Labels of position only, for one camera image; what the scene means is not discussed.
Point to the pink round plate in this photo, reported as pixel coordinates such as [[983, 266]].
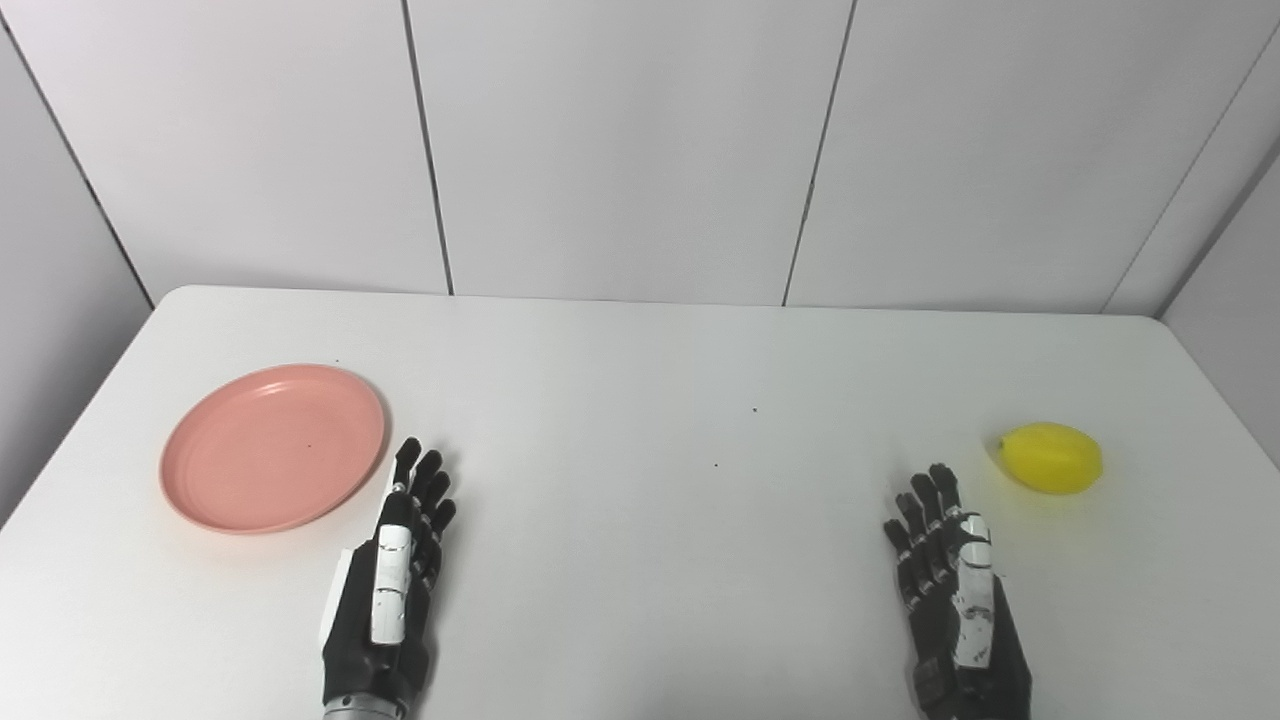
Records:
[[273, 448]]

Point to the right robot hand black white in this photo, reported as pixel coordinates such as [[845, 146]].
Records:
[[965, 620]]

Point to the yellow lemon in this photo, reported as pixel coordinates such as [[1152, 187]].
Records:
[[1051, 458]]

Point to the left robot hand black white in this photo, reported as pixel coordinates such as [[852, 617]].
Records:
[[392, 600]]

